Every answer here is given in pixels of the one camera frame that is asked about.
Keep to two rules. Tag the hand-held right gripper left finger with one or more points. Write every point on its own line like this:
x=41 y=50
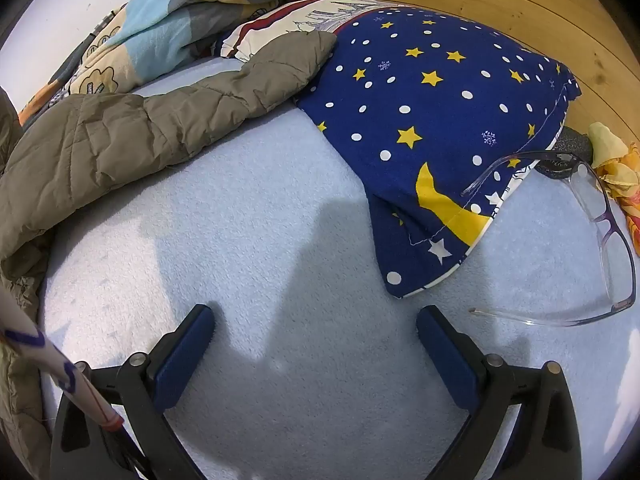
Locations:
x=184 y=355

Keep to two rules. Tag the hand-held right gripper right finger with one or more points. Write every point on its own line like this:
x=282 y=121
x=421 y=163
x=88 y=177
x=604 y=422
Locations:
x=446 y=355

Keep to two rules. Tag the olive puffer jacket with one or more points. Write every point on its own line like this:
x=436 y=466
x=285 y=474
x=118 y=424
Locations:
x=125 y=135

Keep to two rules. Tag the light blue cloud bed sheet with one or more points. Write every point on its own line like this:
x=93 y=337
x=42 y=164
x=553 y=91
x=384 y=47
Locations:
x=300 y=260

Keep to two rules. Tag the clear purple eyeglasses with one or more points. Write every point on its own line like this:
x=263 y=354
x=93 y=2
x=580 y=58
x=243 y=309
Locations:
x=607 y=232

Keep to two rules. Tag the blue star print pillow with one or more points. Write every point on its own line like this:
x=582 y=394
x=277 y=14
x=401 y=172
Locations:
x=425 y=110

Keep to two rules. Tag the dark grey object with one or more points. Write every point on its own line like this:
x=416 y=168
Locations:
x=575 y=141

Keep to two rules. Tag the patchwork printed blanket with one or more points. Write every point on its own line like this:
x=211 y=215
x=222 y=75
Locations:
x=150 y=25

